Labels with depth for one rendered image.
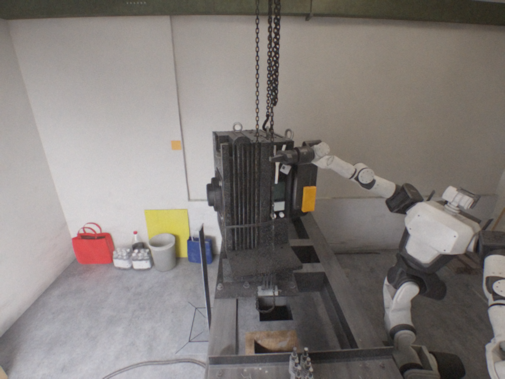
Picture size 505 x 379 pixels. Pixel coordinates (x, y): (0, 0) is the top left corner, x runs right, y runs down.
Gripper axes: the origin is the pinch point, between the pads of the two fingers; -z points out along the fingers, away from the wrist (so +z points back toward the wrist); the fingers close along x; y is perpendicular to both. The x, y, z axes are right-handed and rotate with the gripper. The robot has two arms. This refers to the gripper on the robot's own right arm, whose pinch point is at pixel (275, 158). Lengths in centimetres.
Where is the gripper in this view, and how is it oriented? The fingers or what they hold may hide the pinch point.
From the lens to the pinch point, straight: 118.5
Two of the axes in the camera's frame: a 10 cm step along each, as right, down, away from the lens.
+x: -3.4, -3.2, 8.8
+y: -0.4, -9.3, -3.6
